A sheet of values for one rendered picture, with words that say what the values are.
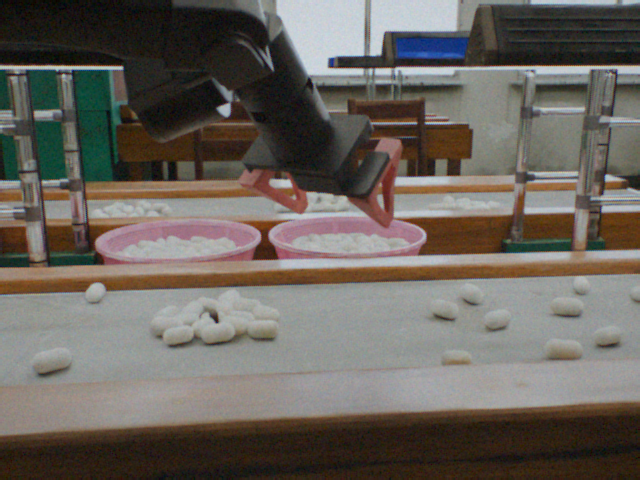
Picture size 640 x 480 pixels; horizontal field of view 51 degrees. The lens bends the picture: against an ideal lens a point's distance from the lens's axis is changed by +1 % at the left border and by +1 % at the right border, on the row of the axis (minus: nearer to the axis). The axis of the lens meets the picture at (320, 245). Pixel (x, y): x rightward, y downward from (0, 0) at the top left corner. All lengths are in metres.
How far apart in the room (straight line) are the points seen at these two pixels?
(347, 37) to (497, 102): 1.41
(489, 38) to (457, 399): 0.42
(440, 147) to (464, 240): 2.25
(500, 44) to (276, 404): 0.48
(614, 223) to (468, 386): 0.87
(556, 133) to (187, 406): 5.83
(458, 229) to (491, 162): 4.80
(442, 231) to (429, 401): 0.75
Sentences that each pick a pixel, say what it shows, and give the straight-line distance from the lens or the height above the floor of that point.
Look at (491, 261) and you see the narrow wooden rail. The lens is 1.01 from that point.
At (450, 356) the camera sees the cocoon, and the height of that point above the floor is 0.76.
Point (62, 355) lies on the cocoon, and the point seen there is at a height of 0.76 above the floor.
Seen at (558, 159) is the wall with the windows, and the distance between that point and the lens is 6.31.
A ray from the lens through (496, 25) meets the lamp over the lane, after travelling 0.83.
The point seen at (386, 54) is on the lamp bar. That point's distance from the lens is 1.36.
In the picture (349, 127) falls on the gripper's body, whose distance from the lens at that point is 0.55.
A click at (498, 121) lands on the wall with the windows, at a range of 6.08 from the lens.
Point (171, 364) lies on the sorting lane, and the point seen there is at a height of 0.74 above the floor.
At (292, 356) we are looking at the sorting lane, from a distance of 0.72.
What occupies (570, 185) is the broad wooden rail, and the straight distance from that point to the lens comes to 1.79.
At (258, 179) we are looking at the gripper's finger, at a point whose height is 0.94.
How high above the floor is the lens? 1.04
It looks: 15 degrees down
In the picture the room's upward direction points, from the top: straight up
